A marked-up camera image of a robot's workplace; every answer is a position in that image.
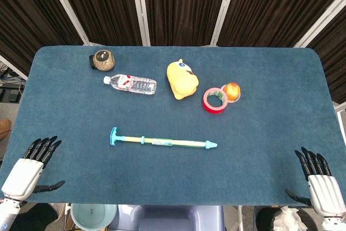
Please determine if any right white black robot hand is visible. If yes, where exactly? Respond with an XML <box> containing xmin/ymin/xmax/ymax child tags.
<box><xmin>285</xmin><ymin>147</ymin><xmax>343</xmax><ymax>217</ymax></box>

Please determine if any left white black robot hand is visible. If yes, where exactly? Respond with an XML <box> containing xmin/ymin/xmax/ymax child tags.
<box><xmin>1</xmin><ymin>135</ymin><xmax>66</xmax><ymax>202</ymax></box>

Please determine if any yellow-teal toy water pump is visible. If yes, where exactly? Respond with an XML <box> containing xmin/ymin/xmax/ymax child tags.
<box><xmin>109</xmin><ymin>127</ymin><xmax>218</xmax><ymax>150</ymax></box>

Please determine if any white crumpled paper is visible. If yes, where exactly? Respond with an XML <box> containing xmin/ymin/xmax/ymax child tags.
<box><xmin>271</xmin><ymin>206</ymin><xmax>309</xmax><ymax>231</ymax></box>

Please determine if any black trash bin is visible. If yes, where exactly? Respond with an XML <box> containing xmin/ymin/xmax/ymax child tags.
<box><xmin>255</xmin><ymin>207</ymin><xmax>317</xmax><ymax>231</ymax></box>

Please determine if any light blue plastic basin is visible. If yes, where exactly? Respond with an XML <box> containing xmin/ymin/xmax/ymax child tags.
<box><xmin>70</xmin><ymin>203</ymin><xmax>118</xmax><ymax>231</ymax></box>

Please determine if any black equipment box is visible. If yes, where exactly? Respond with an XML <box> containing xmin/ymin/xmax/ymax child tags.
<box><xmin>0</xmin><ymin>84</ymin><xmax>24</xmax><ymax>104</ymax></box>

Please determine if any white metal table leg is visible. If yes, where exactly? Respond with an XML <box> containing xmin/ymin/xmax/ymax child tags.
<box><xmin>237</xmin><ymin>205</ymin><xmax>245</xmax><ymax>231</ymax></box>

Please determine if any dark brown curtain panel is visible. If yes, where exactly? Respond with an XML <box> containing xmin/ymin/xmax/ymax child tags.
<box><xmin>217</xmin><ymin>0</ymin><xmax>346</xmax><ymax>48</ymax></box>
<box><xmin>142</xmin><ymin>0</ymin><xmax>234</xmax><ymax>47</ymax></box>
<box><xmin>54</xmin><ymin>0</ymin><xmax>143</xmax><ymax>47</ymax></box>
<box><xmin>308</xmin><ymin>0</ymin><xmax>346</xmax><ymax>104</ymax></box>
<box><xmin>0</xmin><ymin>0</ymin><xmax>84</xmax><ymax>76</ymax></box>

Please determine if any orange jelly cup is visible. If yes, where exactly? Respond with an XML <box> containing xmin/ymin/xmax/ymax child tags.
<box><xmin>221</xmin><ymin>82</ymin><xmax>242</xmax><ymax>103</ymax></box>

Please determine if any round glass spice jar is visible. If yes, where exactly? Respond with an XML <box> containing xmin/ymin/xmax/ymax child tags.
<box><xmin>89</xmin><ymin>49</ymin><xmax>115</xmax><ymax>72</ymax></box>

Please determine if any red tape roll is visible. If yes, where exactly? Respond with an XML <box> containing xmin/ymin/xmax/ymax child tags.
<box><xmin>202</xmin><ymin>87</ymin><xmax>228</xmax><ymax>114</ymax></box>

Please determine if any clear plastic water bottle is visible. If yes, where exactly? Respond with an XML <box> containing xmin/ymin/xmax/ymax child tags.
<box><xmin>103</xmin><ymin>74</ymin><xmax>157</xmax><ymax>96</ymax></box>

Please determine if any blue table cloth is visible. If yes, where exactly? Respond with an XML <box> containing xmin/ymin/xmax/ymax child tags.
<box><xmin>0</xmin><ymin>45</ymin><xmax>346</xmax><ymax>206</ymax></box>

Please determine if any lavender robot torso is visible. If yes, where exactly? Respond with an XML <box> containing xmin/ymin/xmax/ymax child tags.
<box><xmin>107</xmin><ymin>204</ymin><xmax>225</xmax><ymax>231</ymax></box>

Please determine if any yellow plush toy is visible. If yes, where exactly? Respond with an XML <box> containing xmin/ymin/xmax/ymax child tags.
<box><xmin>166</xmin><ymin>58</ymin><xmax>200</xmax><ymax>101</ymax></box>

